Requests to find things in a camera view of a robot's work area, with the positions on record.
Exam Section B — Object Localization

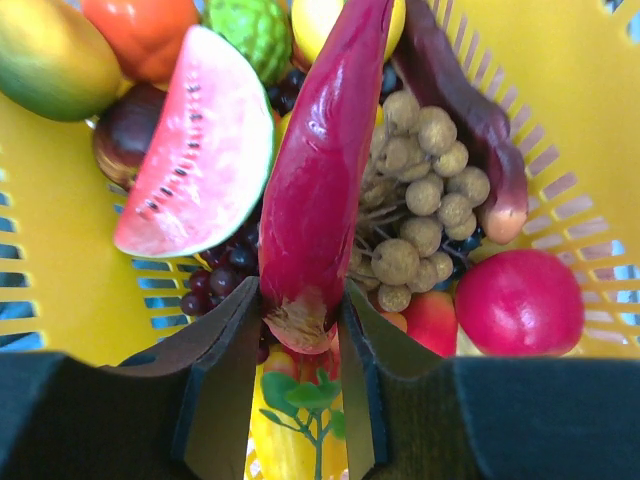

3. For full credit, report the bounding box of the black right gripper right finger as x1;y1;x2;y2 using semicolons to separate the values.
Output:
337;278;640;480

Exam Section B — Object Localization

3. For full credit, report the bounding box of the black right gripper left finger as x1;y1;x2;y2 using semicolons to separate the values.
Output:
1;277;260;479

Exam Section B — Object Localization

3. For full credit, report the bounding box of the red chili pepper toy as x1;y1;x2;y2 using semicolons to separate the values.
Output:
258;1;393;354

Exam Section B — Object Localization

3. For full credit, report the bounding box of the yellow bell pepper toy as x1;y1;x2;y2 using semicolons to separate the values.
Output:
245;344;348;479

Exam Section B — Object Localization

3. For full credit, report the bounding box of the red apple toy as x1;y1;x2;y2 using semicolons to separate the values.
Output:
454;249;585;357

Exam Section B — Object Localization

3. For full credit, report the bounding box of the watermelon slice toy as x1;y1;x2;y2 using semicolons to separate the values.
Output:
113;25;275;258

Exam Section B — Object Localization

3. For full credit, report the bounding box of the dark brown onion toy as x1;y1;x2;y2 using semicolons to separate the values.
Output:
92;83;166;191

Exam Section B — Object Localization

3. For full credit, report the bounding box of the dark red sweet potato toy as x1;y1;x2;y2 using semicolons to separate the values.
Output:
392;0;528;245

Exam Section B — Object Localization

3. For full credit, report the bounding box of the yellow plastic basket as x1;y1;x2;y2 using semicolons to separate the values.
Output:
1;1;639;365

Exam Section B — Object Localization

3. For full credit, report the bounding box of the green yellow mango toy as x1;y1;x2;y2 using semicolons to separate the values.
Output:
1;1;122;122

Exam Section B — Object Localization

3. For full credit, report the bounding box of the orange peach toy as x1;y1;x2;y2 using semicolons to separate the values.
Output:
81;0;200;84

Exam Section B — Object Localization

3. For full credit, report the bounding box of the green custard apple toy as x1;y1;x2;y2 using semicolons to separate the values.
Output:
201;0;293;87

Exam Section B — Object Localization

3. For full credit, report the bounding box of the yellow lemon toy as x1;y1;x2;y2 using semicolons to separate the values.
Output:
290;0;406;69

